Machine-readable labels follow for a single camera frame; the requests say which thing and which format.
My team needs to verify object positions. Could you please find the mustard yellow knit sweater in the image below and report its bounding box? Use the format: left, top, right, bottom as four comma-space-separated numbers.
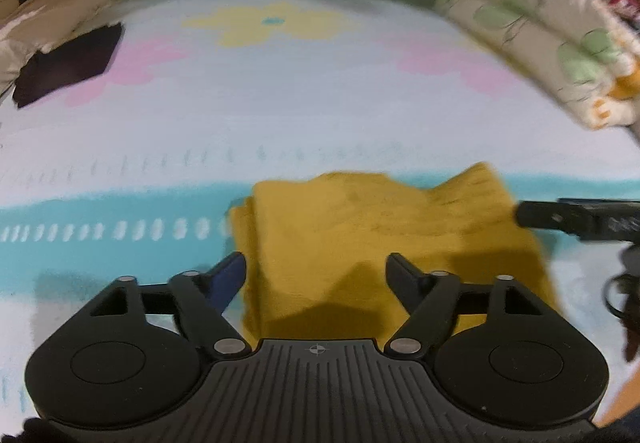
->
229, 163, 556, 342

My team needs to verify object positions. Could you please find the rolled floral comforter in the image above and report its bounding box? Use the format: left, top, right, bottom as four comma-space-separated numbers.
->
435, 0, 639, 129

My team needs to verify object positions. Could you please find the dark maroon folded garment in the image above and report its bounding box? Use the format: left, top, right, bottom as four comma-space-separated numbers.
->
12, 22, 125, 109

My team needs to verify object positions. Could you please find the white pillow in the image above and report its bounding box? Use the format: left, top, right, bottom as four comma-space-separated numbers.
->
1, 0, 120, 91

